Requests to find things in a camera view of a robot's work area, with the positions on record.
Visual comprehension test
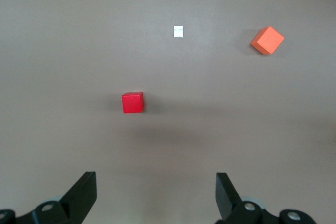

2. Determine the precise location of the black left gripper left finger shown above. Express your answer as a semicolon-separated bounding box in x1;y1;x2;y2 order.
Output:
0;171;98;224

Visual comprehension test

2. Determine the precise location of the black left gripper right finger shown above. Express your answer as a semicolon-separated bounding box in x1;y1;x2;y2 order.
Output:
215;172;316;224

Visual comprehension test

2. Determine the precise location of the red wooden cube block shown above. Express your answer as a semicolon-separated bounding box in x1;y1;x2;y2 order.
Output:
121;91;145;114

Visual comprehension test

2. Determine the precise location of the orange wooden cube block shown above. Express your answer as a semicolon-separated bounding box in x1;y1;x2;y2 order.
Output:
249;26;285;56

